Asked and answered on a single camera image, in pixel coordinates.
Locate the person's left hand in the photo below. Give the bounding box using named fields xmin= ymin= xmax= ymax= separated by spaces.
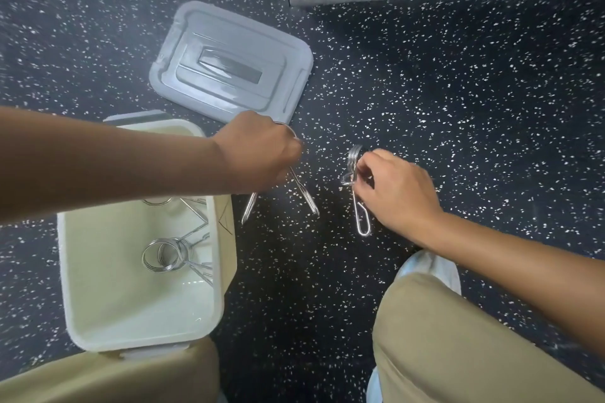
xmin=212 ymin=110 xmax=303 ymax=194

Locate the person's right hand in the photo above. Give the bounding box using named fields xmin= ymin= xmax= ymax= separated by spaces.
xmin=353 ymin=150 xmax=446 ymax=248

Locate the metal spring clip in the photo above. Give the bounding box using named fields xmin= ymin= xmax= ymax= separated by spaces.
xmin=141 ymin=236 xmax=214 ymax=284
xmin=143 ymin=196 xmax=210 ymax=226
xmin=240 ymin=121 xmax=321 ymax=225
xmin=340 ymin=144 xmax=372 ymax=236

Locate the person's right forearm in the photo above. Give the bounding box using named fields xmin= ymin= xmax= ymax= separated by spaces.
xmin=403 ymin=210 xmax=605 ymax=362

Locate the person's left forearm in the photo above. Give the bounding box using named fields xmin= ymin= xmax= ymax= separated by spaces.
xmin=0 ymin=106 xmax=228 ymax=225

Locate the white shoe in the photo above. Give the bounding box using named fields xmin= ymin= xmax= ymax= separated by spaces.
xmin=394 ymin=250 xmax=462 ymax=296

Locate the grey plastic bin lid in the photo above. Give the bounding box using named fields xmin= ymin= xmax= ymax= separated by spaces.
xmin=149 ymin=0 xmax=315 ymax=125

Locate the person's right trouser leg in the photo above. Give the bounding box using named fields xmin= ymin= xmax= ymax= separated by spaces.
xmin=371 ymin=272 xmax=605 ymax=403

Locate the person's trouser leg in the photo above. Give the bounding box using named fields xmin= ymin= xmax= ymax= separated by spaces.
xmin=371 ymin=272 xmax=605 ymax=403
xmin=0 ymin=337 xmax=223 ymax=403

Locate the cream plastic bin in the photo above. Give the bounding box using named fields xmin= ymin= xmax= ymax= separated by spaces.
xmin=57 ymin=110 xmax=238 ymax=361

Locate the person's left trouser leg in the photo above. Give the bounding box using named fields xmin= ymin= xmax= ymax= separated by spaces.
xmin=0 ymin=337 xmax=223 ymax=403

